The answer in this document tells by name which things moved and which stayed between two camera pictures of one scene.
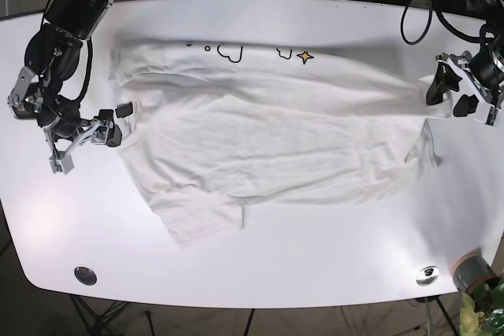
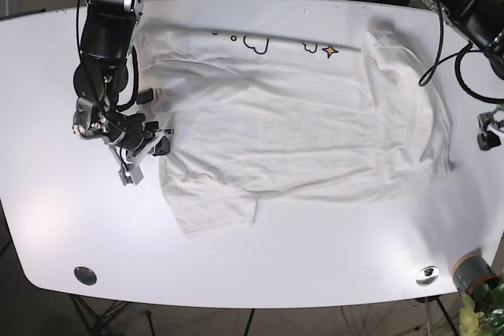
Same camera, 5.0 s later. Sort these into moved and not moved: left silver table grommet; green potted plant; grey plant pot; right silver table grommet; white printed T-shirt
Moved: white printed T-shirt
Not moved: grey plant pot; green potted plant; right silver table grommet; left silver table grommet
